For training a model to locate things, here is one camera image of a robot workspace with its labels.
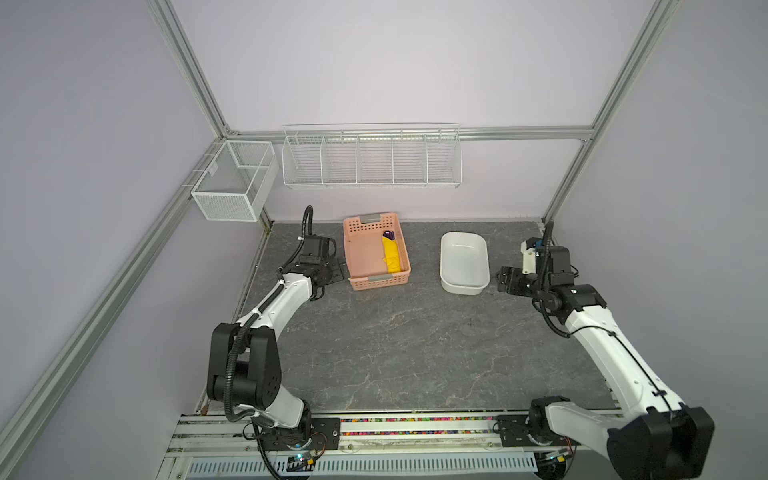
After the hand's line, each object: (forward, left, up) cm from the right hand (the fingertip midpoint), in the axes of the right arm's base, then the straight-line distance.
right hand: (513, 277), depth 81 cm
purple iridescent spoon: (+32, +35, -16) cm, 50 cm away
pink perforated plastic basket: (+28, +45, -19) cm, 57 cm away
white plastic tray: (+19, +8, -19) cm, 28 cm away
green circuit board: (-41, +57, -21) cm, 73 cm away
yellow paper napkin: (+21, +34, -16) cm, 44 cm away
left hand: (+6, +51, -6) cm, 52 cm away
